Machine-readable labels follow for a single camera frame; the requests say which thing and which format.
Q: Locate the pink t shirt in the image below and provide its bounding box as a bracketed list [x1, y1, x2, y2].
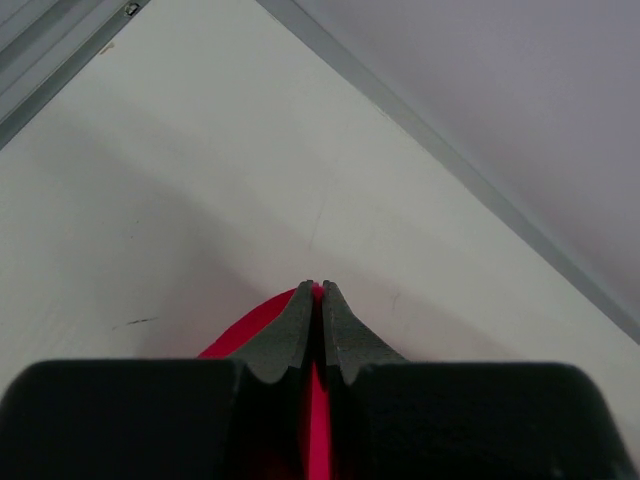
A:
[199, 281, 333, 479]

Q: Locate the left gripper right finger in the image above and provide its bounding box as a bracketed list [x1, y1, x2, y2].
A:
[322, 281, 635, 479]

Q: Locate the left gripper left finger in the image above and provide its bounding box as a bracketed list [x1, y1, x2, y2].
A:
[1, 281, 314, 479]

